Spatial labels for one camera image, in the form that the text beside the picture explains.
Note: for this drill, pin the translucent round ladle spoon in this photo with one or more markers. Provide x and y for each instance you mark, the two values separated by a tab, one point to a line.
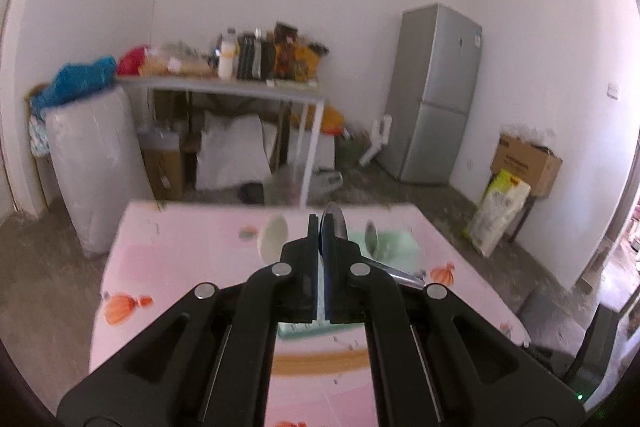
271	239

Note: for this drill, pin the cardboard box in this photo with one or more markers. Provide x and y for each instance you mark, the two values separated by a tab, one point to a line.
535	165

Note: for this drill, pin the white rice bag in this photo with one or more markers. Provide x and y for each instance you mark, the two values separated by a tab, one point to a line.
504	198

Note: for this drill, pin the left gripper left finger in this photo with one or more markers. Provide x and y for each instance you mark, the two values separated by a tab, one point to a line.
207	360

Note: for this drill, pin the red bag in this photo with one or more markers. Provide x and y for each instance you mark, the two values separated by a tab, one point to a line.
131	62

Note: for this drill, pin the white pillow under table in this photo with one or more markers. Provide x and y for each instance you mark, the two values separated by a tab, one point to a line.
234	151

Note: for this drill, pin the steel spoon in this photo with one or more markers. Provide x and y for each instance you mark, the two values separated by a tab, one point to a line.
340	231
371	238

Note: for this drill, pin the white bottle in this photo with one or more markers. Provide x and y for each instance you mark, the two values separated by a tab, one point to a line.
226	54

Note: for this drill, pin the steel spoon front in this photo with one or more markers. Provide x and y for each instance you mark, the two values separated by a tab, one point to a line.
340	231

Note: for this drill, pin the black thermos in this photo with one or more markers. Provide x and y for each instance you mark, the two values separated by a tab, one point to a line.
244	71

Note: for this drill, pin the wooden chopstick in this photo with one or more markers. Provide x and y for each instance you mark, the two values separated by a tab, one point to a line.
319	363

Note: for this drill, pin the silver refrigerator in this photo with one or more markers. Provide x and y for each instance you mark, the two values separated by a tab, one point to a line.
431	93

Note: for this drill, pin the snack packages pile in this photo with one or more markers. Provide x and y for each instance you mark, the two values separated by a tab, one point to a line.
297	58

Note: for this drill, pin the white step stool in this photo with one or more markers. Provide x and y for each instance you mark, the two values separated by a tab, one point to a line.
378	137

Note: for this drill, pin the large wrapped white bundle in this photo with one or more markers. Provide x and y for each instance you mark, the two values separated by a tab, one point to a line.
98	164

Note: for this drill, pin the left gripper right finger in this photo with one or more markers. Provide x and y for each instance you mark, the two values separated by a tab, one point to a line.
434	360

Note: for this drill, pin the pink balloon tablecloth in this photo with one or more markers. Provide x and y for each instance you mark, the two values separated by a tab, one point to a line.
162	252

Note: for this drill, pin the blue plastic bag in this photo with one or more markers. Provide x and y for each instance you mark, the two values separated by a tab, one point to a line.
74	81

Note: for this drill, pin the mint green utensil holder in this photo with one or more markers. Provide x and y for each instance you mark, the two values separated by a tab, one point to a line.
396	248

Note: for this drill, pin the black kettle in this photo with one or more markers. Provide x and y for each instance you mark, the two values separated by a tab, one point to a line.
264	56

